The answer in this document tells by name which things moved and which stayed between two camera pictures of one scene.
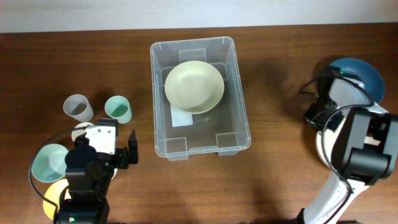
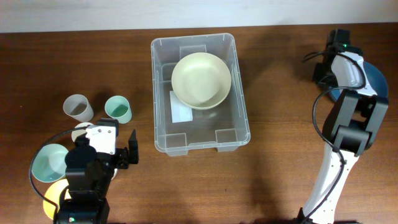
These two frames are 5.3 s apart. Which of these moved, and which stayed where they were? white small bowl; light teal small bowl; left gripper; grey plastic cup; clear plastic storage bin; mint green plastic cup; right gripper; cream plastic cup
Moved: right gripper; clear plastic storage bin
Stayed: cream plastic cup; white small bowl; grey plastic cup; mint green plastic cup; light teal small bowl; left gripper
